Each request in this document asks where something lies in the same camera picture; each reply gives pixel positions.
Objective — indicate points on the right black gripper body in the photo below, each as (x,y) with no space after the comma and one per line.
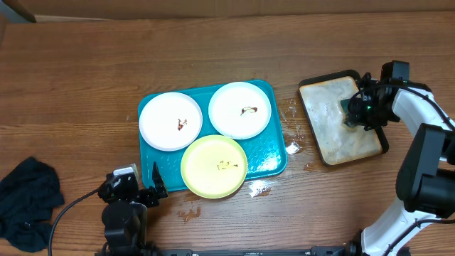
(370,114)

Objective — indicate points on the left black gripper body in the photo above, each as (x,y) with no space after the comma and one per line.
(148,197)

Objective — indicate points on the green and yellow sponge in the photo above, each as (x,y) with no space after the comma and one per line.
(348,116)

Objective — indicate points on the white plate with red stain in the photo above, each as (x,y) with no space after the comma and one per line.
(170,121)

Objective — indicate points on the white plate with brown stain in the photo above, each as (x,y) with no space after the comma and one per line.
(239,110)

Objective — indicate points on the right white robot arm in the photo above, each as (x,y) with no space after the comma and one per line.
(424,192)

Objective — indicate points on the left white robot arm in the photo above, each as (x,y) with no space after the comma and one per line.
(125,216)

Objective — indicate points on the black tray with soapy water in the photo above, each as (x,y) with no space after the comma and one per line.
(336,142)

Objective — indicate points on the yellow plate with crumbs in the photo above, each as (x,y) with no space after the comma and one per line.
(214,166)

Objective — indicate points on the dark crumpled cloth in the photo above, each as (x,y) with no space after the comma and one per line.
(29,194)

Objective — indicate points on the cardboard panel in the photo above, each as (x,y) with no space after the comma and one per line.
(139,9)

